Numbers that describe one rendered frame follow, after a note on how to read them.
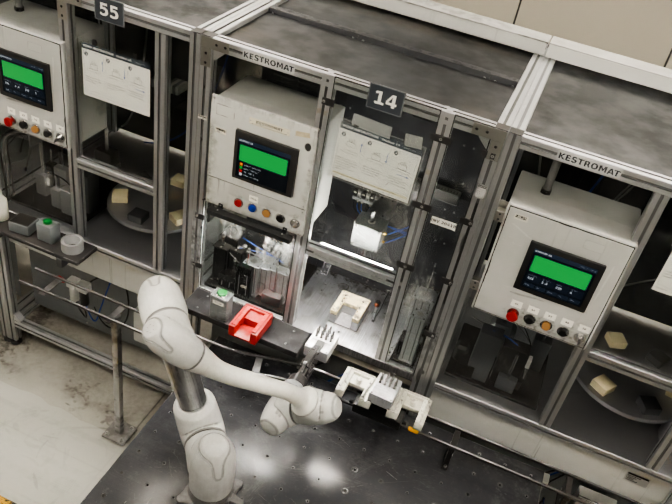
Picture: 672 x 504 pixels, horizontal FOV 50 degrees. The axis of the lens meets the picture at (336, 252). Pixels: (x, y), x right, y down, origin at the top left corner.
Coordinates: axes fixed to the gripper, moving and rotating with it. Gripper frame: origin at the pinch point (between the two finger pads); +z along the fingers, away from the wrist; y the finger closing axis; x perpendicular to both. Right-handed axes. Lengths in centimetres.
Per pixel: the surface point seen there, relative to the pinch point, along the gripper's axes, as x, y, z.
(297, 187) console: 25, 54, 21
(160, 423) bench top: 47, -35, -34
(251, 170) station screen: 43, 56, 19
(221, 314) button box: 45.1, -9.1, 7.6
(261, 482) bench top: 1, -35, -39
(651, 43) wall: -100, 33, 380
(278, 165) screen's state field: 33, 61, 19
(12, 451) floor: 126, -103, -35
